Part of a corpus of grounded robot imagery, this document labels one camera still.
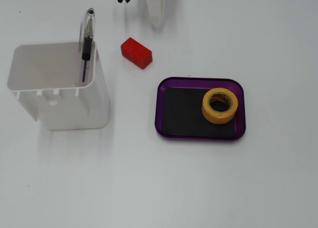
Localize white moving gripper jaw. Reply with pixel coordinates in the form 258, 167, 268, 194
138, 0, 166, 30

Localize yellow masking tape roll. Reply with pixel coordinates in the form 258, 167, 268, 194
201, 87, 239, 125

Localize red textured rectangular block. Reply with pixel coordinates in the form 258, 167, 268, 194
120, 37, 153, 70

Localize clear black ballpoint pen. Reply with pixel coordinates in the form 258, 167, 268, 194
78, 7, 96, 83

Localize purple metal tray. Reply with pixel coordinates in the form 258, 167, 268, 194
154, 76, 246, 142

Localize black tray mat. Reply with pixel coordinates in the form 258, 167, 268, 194
162, 86, 237, 139

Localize white plastic pen holder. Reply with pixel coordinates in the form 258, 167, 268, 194
6, 41, 110, 131

